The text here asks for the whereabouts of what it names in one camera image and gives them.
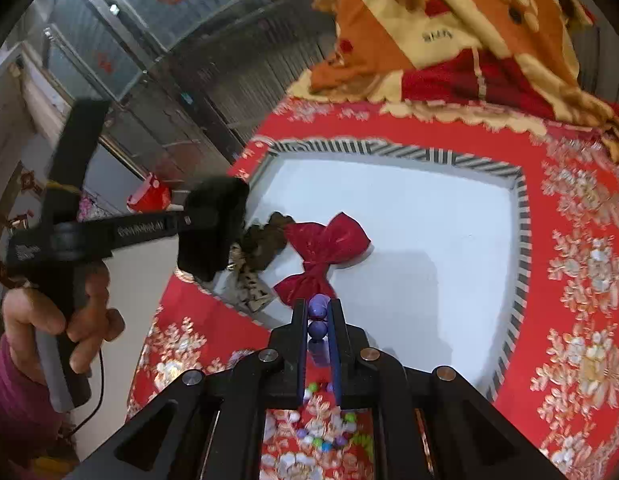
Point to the dark red satin bow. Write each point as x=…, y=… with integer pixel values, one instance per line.
x=341, y=241

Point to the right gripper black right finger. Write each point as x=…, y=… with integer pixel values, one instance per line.
x=426, y=425

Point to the striped white tray box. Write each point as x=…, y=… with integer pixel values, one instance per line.
x=446, y=276

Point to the red gold floral tablecloth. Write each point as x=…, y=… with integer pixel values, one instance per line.
x=561, y=388

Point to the orange red patterned blanket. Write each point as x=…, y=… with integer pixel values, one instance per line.
x=513, y=53

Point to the leopard print bow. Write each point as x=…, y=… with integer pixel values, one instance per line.
x=244, y=287

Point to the black fluffy scrunchie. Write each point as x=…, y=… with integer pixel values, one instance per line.
x=213, y=217

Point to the person left hand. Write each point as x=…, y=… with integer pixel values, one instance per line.
x=26, y=310

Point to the red box on floor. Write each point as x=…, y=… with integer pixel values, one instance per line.
x=152, y=195

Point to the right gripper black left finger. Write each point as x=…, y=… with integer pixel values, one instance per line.
x=209, y=426

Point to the brown scrunchie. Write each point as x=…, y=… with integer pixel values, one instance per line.
x=261, y=243

